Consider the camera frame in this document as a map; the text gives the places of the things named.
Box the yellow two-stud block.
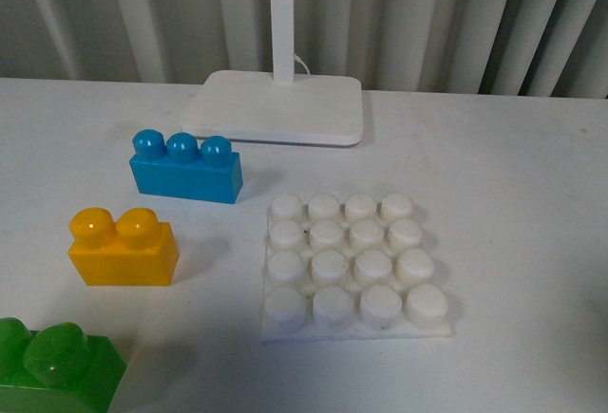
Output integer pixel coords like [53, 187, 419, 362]
[68, 208, 180, 286]

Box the blue three-stud block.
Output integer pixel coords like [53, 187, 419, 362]
[129, 129, 243, 204]

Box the green block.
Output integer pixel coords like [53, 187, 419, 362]
[1, 317, 126, 412]

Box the white desk lamp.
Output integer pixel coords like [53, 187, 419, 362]
[181, 0, 364, 146]

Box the grey pleated curtain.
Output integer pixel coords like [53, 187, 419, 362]
[1, 0, 607, 99]

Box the white studded base plate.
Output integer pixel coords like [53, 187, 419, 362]
[261, 193, 454, 342]

